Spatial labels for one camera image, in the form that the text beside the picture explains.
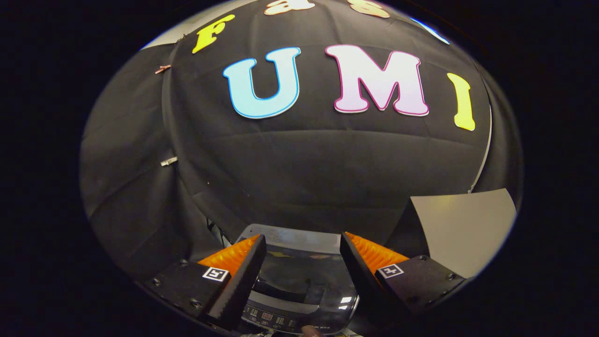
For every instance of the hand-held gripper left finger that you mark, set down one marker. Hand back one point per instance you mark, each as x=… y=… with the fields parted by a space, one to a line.
x=243 y=281

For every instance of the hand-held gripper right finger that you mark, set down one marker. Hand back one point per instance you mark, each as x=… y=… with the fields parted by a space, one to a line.
x=360 y=281

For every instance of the grey washing machine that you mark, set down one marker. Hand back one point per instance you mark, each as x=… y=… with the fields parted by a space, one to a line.
x=281 y=320

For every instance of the grey cabinet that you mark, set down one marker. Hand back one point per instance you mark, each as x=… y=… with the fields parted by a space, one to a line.
x=463 y=229

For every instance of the black backdrop cloth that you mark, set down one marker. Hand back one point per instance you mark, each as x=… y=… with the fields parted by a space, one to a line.
x=304 y=159

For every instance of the silver cloth clip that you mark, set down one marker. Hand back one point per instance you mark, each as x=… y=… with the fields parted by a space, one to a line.
x=169 y=161

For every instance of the red cloth clip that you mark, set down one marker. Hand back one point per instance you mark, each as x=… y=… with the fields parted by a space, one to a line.
x=162 y=69

